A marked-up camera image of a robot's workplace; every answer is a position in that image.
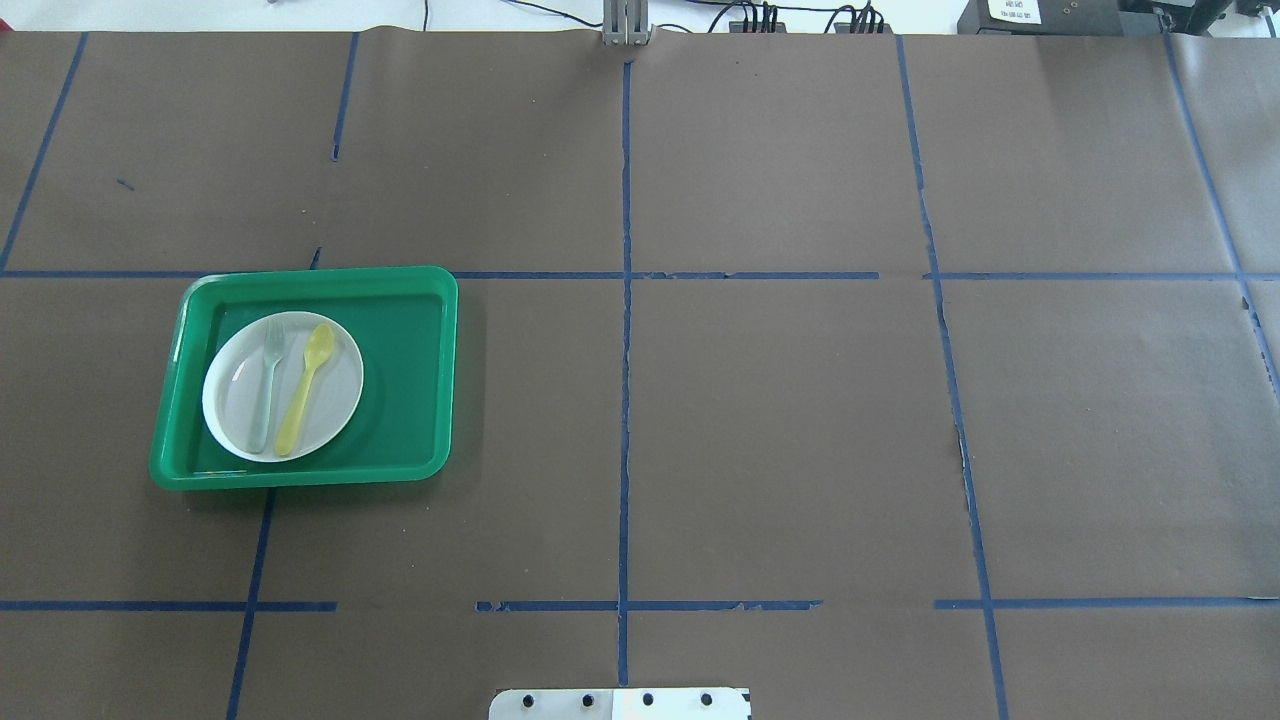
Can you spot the pale green plastic fork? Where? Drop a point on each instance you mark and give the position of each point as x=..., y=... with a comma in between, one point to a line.
x=273, y=351

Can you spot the black box white label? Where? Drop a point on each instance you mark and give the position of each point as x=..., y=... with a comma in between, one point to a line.
x=1055, y=18

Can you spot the aluminium frame post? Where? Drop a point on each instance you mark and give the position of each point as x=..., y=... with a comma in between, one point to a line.
x=626, y=23

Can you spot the green plastic tray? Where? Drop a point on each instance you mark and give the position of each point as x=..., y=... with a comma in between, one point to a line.
x=403, y=318

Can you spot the white round plate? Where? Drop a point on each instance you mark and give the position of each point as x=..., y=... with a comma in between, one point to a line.
x=232, y=381

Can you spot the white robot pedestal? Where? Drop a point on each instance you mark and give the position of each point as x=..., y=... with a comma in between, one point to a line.
x=623, y=703

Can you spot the yellow plastic spoon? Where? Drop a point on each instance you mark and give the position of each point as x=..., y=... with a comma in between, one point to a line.
x=319, y=347

